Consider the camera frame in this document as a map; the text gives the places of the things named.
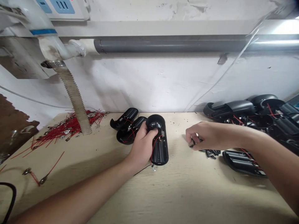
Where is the person's left hand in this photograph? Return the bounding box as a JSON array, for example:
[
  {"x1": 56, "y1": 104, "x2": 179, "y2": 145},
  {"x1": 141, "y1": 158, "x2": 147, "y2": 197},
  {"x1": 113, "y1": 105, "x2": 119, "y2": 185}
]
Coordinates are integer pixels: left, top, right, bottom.
[{"x1": 127, "y1": 121, "x2": 160, "y2": 170}]

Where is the person's right hand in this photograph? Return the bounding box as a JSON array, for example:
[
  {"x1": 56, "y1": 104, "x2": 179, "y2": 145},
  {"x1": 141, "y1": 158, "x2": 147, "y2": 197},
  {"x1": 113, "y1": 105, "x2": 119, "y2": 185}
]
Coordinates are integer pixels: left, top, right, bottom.
[{"x1": 186, "y1": 121, "x2": 241, "y2": 152}]

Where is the black flashlight housing with wires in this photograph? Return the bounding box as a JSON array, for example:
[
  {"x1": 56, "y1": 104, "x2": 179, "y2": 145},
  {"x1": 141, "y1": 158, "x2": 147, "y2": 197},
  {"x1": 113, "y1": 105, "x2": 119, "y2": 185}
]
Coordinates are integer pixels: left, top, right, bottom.
[
  {"x1": 222, "y1": 150, "x2": 268, "y2": 179},
  {"x1": 116, "y1": 116, "x2": 148, "y2": 146},
  {"x1": 145, "y1": 114, "x2": 169, "y2": 166},
  {"x1": 110, "y1": 107, "x2": 140, "y2": 131}
]

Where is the small black screw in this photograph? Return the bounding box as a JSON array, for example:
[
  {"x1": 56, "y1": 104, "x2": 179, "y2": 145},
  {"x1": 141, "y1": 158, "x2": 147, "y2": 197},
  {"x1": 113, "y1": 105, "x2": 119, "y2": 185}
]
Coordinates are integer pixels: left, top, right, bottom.
[{"x1": 188, "y1": 138, "x2": 204, "y2": 148}]

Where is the pile of small black screws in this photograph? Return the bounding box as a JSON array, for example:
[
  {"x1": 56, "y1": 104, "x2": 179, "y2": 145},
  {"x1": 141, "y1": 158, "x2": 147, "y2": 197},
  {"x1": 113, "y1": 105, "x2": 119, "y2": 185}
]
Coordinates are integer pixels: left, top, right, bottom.
[{"x1": 198, "y1": 149, "x2": 221, "y2": 160}]

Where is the pile of black housings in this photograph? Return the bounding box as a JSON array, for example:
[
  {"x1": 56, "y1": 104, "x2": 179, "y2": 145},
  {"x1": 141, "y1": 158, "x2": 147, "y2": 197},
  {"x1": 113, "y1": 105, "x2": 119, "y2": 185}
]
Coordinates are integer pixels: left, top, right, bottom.
[{"x1": 202, "y1": 94, "x2": 299, "y2": 156}]

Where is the clear plastic tube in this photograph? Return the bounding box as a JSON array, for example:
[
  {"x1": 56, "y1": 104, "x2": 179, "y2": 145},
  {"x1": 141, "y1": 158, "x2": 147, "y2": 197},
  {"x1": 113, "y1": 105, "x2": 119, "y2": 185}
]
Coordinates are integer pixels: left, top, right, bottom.
[{"x1": 186, "y1": 4, "x2": 299, "y2": 113}]

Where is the grey plastic pipe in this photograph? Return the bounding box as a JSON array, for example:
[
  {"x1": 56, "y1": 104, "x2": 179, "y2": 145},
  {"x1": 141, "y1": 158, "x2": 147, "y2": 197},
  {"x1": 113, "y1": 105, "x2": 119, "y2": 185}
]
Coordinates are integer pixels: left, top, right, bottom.
[{"x1": 94, "y1": 34, "x2": 299, "y2": 54}]

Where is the brown rusty sheet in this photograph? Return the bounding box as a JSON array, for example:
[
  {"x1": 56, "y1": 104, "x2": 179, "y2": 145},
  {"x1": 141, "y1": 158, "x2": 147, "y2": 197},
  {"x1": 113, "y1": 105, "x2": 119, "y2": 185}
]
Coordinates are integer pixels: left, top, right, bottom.
[{"x1": 0, "y1": 93, "x2": 40, "y2": 161}]

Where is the white plastic pipe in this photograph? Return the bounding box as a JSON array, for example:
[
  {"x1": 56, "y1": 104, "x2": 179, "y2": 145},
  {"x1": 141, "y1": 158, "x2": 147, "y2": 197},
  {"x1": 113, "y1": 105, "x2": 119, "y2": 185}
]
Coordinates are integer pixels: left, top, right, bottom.
[{"x1": 0, "y1": 0, "x2": 97, "y2": 62}]

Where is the white power strip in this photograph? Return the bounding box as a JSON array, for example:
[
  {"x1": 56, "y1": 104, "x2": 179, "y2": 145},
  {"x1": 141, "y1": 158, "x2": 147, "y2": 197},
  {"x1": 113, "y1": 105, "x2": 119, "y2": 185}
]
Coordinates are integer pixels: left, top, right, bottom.
[{"x1": 34, "y1": 0, "x2": 91, "y2": 22}]

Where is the thin black wire with terminal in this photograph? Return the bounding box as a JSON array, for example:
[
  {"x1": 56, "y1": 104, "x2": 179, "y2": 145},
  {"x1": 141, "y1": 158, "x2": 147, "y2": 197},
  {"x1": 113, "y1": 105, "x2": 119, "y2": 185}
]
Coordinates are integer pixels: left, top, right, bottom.
[{"x1": 132, "y1": 163, "x2": 157, "y2": 177}]

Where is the corrugated beige hose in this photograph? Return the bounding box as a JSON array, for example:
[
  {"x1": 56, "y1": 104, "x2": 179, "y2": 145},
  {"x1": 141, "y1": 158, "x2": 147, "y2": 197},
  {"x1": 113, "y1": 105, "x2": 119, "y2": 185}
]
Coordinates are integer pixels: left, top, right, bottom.
[{"x1": 57, "y1": 65, "x2": 93, "y2": 136}]

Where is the pile of red terminal wires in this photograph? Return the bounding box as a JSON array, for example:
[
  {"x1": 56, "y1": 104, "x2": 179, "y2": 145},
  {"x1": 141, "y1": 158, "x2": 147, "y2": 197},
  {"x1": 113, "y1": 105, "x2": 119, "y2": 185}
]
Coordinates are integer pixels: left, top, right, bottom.
[{"x1": 10, "y1": 108, "x2": 110, "y2": 160}]

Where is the red wire with metal terminal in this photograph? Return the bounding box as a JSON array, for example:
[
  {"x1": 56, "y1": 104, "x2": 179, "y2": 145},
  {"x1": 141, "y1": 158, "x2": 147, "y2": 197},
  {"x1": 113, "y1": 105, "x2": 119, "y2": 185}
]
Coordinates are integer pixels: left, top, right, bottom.
[
  {"x1": 39, "y1": 151, "x2": 65, "y2": 186},
  {"x1": 22, "y1": 168, "x2": 40, "y2": 187}
]

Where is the metal hose clamp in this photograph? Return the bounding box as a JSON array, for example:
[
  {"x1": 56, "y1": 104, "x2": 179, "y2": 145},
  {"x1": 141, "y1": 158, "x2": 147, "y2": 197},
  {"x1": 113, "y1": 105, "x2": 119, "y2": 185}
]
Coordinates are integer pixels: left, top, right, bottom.
[{"x1": 40, "y1": 59, "x2": 67, "y2": 69}]

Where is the thin white cable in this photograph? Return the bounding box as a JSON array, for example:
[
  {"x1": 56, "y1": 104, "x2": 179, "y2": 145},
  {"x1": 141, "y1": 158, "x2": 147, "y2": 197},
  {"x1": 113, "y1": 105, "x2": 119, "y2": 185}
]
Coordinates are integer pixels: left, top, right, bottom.
[{"x1": 0, "y1": 85, "x2": 74, "y2": 110}]

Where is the black cable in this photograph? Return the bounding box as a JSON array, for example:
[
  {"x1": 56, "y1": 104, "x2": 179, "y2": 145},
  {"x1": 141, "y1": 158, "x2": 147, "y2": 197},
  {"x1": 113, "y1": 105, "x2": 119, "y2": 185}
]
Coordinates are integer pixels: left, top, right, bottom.
[{"x1": 0, "y1": 182, "x2": 17, "y2": 224}]

